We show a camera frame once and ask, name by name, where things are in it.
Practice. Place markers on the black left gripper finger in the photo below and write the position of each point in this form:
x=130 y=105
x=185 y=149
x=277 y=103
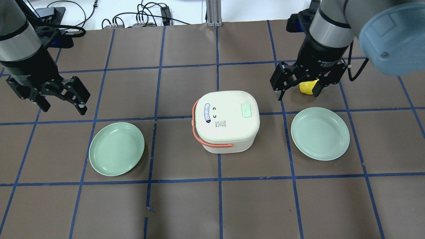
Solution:
x=73 y=91
x=39 y=100

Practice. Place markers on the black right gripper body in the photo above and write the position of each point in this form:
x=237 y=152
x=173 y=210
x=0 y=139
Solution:
x=319 y=54

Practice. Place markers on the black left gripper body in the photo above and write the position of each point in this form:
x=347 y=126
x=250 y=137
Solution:
x=29 y=70

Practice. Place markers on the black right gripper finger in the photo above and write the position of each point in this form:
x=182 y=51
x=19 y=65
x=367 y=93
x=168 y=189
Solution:
x=333 y=78
x=283 y=78

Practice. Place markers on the white rice cooker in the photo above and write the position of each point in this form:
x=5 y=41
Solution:
x=225 y=121

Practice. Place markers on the green plate near left arm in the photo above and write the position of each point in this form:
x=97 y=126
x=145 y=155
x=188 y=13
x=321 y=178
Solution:
x=116 y=149

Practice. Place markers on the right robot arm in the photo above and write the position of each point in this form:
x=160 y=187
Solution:
x=344 y=35

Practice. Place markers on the green plate near right arm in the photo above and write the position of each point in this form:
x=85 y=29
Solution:
x=320 y=134

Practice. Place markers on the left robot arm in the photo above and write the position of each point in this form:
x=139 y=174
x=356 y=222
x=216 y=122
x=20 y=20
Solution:
x=22 y=35

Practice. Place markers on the yellow bell pepper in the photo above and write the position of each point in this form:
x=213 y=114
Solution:
x=307 y=87

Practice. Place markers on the black power adapter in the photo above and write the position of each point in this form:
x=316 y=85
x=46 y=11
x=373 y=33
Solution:
x=166 y=15

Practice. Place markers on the aluminium frame post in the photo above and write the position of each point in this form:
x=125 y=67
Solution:
x=213 y=12

